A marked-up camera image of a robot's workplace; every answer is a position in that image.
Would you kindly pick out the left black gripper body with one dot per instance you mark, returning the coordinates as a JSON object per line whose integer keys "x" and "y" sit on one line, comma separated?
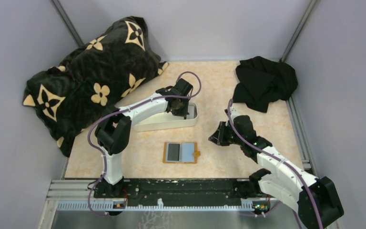
{"x": 177, "y": 105}

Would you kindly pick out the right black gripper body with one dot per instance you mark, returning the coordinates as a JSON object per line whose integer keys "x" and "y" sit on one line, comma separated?
{"x": 222, "y": 134}

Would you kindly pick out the white oblong plastic tray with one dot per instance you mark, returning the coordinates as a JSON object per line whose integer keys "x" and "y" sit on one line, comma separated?
{"x": 165, "y": 120}

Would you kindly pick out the mustard leather card holder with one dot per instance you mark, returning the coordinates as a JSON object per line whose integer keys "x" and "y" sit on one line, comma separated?
{"x": 189, "y": 153}

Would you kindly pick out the grey credit card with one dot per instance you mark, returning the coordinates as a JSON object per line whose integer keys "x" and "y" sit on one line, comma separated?
{"x": 173, "y": 152}

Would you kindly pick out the stack of white cards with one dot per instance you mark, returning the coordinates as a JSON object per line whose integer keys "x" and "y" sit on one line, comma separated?
{"x": 191, "y": 112}

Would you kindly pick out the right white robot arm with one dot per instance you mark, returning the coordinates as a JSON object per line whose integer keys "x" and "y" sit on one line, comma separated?
{"x": 314, "y": 200}

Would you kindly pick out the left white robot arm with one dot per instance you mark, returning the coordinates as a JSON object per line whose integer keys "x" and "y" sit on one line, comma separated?
{"x": 113, "y": 129}

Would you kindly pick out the crumpled black cloth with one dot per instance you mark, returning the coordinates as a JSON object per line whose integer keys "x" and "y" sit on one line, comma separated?
{"x": 262, "y": 81}

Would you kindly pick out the black floral patterned pillow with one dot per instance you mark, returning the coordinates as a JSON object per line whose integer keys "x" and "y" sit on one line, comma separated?
{"x": 71, "y": 96}

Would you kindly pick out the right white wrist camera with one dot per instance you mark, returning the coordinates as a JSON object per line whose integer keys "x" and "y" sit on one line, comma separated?
{"x": 232, "y": 112}

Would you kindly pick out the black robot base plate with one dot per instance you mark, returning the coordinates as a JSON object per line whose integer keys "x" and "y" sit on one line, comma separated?
{"x": 179, "y": 192}

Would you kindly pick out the aluminium frame rail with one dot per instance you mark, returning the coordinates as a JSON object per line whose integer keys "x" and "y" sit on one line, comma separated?
{"x": 77, "y": 194}

